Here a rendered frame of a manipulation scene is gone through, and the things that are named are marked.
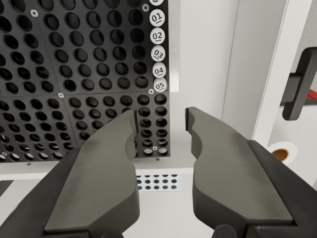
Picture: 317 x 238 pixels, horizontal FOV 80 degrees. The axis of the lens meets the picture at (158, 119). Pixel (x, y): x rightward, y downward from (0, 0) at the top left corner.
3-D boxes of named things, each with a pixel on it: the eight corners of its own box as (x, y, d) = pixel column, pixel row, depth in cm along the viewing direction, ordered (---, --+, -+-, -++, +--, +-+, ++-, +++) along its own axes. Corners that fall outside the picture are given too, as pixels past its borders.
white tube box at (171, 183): (179, 152, 42) (181, 164, 38) (178, 179, 46) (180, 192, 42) (122, 153, 42) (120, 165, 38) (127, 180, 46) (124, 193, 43)
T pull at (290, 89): (315, 45, 17) (327, 47, 16) (290, 116, 21) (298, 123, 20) (275, 46, 17) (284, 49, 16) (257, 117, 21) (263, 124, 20)
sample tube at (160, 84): (166, 74, 22) (168, 89, 18) (156, 79, 22) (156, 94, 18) (162, 64, 21) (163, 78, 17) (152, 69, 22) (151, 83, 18)
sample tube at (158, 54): (159, 54, 21) (160, 64, 17) (149, 46, 20) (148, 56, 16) (166, 43, 20) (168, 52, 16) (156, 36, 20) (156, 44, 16)
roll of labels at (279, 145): (284, 125, 38) (297, 137, 35) (286, 150, 41) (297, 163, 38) (249, 135, 39) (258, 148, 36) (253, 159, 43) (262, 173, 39)
